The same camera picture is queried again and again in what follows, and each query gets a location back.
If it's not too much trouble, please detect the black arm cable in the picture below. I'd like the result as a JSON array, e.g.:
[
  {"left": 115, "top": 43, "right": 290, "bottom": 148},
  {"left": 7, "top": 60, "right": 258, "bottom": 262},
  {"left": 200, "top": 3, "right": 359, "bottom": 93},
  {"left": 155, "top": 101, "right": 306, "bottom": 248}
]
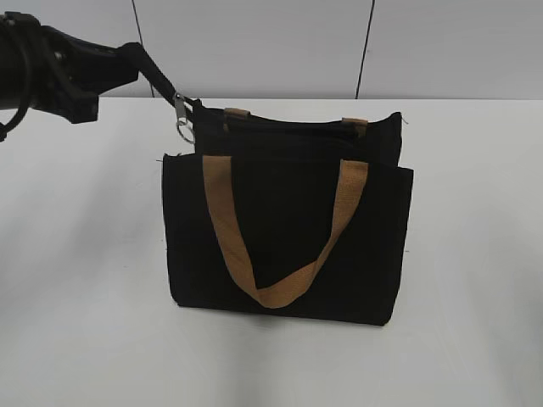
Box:
[{"left": 0, "top": 16, "right": 39, "bottom": 143}]

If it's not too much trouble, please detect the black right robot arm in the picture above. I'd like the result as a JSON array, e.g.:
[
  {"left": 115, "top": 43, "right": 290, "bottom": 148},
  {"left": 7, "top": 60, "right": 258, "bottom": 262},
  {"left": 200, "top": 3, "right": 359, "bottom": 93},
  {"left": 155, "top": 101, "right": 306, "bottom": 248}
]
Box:
[{"left": 1, "top": 12, "right": 138, "bottom": 136}]

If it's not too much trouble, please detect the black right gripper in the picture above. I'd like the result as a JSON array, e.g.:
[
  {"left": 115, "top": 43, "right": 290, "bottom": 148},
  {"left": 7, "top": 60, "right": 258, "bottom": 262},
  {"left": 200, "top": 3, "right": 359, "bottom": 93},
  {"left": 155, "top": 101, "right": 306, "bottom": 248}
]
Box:
[{"left": 41, "top": 25, "right": 176, "bottom": 124}]

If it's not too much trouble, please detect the silver zipper pull with ring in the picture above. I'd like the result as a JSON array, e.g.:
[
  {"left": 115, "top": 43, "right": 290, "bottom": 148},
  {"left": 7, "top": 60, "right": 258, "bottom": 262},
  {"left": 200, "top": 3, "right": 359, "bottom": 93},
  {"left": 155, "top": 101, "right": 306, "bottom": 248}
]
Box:
[{"left": 172, "top": 92, "right": 200, "bottom": 145}]

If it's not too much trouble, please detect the black canvas tote bag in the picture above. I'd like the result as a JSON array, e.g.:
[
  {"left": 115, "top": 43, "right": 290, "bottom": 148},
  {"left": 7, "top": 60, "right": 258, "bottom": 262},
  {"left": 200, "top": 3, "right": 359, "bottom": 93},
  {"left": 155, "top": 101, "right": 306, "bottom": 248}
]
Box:
[{"left": 162, "top": 100, "right": 414, "bottom": 326}]

